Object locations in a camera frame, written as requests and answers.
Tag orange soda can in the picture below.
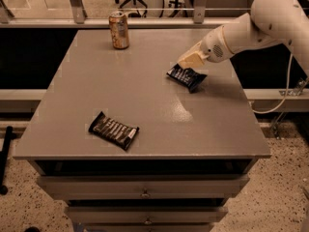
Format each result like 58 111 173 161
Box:
109 11 129 49

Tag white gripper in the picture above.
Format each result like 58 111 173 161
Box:
177 25 234 69

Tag black stand on wheel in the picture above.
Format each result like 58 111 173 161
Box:
0 126 14 195

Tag dark chocolate bar wrapper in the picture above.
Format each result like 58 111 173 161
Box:
88 112 139 151

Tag metal railing with posts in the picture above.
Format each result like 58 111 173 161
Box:
0 0 253 29

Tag top grey drawer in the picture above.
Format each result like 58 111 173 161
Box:
37 175 249 200

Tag blue rxbar wrapper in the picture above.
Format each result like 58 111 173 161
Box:
166 64 207 93

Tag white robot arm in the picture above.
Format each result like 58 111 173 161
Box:
178 0 309 75

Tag grey drawer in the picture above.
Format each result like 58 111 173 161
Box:
37 175 249 200
66 206 228 225

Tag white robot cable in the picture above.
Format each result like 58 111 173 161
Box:
252 52 295 115

